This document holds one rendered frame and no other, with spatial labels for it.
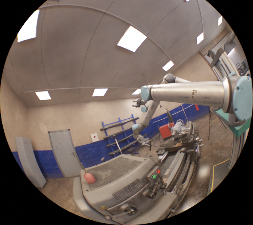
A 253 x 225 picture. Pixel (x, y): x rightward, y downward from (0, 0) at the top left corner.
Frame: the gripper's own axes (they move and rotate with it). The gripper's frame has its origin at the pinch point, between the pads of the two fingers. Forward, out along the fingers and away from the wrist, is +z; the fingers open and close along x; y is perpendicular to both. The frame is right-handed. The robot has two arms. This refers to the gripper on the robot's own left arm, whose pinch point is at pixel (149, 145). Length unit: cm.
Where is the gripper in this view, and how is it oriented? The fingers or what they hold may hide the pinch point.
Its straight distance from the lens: 85.0
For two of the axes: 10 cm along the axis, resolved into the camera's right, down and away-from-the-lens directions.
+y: -1.4, -9.9, 0.4
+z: 3.3, -0.8, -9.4
